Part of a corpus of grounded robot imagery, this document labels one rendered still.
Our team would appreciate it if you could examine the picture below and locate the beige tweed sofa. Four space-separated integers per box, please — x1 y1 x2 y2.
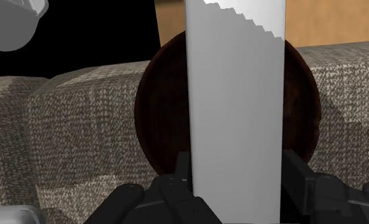
0 39 369 224

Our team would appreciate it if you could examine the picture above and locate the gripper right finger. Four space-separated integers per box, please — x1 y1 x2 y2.
279 149 369 224

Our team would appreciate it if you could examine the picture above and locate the light grey rounded object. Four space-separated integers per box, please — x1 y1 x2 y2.
0 204 45 224

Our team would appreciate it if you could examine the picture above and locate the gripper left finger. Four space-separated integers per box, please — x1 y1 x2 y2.
84 151 223 224

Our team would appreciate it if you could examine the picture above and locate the dark brown round plate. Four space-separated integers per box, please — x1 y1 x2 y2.
134 30 323 177

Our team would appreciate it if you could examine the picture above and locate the tall white box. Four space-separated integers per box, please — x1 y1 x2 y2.
183 0 287 224

